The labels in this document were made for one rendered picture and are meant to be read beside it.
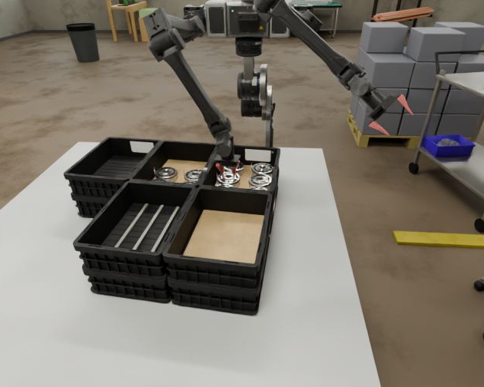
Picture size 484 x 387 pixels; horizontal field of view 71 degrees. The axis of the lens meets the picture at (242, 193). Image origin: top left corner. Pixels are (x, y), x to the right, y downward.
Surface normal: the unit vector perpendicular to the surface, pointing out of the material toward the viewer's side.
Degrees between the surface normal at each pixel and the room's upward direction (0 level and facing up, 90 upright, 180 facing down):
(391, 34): 90
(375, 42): 90
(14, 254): 0
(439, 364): 0
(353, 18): 90
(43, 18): 90
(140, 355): 0
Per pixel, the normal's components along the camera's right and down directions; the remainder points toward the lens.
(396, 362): -0.01, -0.83
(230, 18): -0.09, 0.54
